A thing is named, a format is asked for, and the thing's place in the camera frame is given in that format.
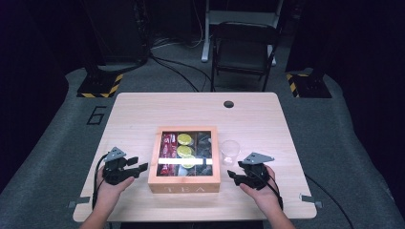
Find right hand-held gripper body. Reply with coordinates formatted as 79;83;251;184
238;152;275;191

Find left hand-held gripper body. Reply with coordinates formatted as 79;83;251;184
102;146;135;186

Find clear plastic cup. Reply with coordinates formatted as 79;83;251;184
220;139;241;166

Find wooden tea box glass lid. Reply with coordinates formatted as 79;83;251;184
147;125;222;195

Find person's right hand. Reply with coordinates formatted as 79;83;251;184
239;165;284;215

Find person's left hand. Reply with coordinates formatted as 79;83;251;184
95;166;136;209

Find bundle of red packets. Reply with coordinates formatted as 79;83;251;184
159;133;178;177

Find pile of black pods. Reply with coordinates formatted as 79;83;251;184
195;132;214;177

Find grey table clamp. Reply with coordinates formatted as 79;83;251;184
299;193;324;209
67;196;92;209

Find yellow-green round pod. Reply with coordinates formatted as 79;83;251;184
176;145;194;158
177;133;194;146
181;155;197;170

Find black stand base striped edge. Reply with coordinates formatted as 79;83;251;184
76;67;124;99
286;67;332;99

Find black folding chair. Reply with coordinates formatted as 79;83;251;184
210;21;281;93

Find black equipment cabinet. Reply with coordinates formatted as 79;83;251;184
80;0;151;66

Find left hand-held gripper black cable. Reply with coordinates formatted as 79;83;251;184
92;153;110;211

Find hand-held gripper black cable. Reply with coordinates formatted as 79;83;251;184
92;153;110;211
251;171;285;212

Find right hand-held gripper black cable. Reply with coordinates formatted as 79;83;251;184
251;171;285;212

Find black floor cable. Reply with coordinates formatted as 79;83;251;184
305;173;347;229

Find bundle of black floor cables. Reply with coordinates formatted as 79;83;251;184
148;52;214;94

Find white desk frame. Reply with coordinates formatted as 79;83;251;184
201;0;285;67

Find white cable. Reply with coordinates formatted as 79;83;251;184
152;0;205;51

